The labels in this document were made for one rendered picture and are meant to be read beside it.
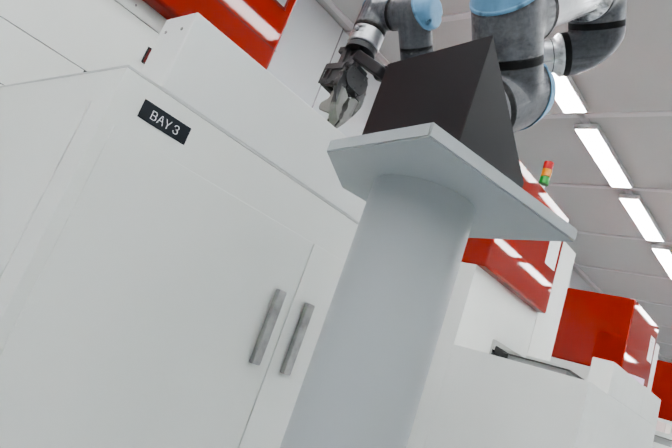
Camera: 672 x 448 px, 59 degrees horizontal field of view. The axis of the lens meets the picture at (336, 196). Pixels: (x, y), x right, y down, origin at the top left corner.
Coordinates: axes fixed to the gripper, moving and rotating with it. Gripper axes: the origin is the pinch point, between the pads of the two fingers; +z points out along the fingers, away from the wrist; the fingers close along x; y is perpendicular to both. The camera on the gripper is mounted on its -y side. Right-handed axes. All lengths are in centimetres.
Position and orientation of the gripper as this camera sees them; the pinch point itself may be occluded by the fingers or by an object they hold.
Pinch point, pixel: (336, 123)
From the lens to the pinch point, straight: 128.8
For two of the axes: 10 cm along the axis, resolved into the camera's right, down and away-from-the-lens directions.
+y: -7.3, -0.7, 6.8
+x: -5.8, -4.6, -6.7
